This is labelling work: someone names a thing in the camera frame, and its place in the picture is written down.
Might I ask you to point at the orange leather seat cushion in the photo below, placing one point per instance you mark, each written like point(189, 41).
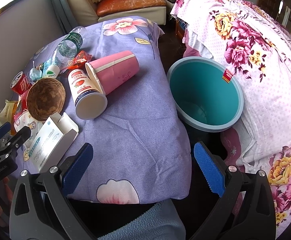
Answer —
point(107, 7)

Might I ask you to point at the person's left hand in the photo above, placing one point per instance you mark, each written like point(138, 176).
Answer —
point(9, 195)

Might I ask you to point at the clear plastic water bottle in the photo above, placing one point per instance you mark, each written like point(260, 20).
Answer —
point(64, 53)

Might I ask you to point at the pink paper cup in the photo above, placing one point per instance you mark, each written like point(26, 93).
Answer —
point(110, 72)

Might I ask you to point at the white blue cardboard box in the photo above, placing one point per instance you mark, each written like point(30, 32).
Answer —
point(52, 141)

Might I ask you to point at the brown coconut shell bowl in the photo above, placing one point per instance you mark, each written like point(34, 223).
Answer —
point(46, 97)

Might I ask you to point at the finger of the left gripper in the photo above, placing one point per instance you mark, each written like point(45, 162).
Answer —
point(17, 140)
point(4, 129)

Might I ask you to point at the yellow snack bag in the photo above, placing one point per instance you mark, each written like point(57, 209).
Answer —
point(7, 114)

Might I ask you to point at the cream leather sofa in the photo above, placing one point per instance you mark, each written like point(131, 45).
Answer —
point(88, 12)

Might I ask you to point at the red soda can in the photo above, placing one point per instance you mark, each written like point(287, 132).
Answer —
point(20, 83)

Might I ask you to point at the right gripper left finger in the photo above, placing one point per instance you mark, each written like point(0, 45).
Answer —
point(40, 209)

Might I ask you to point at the orange red snack wrapper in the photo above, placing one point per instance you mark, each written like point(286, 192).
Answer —
point(78, 62)

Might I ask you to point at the white strawberry yogurt cup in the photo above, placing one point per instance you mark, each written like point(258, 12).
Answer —
point(88, 99)

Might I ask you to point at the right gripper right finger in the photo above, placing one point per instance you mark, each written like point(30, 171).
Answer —
point(245, 209)

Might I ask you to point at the purple floral bed cover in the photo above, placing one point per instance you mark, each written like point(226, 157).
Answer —
point(141, 148)

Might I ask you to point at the pink floral bed quilt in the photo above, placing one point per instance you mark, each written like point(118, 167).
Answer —
point(256, 51)

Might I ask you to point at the light blue face mask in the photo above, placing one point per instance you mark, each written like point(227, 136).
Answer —
point(36, 72)

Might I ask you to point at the teal plastic trash bin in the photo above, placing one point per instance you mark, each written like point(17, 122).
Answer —
point(204, 99)

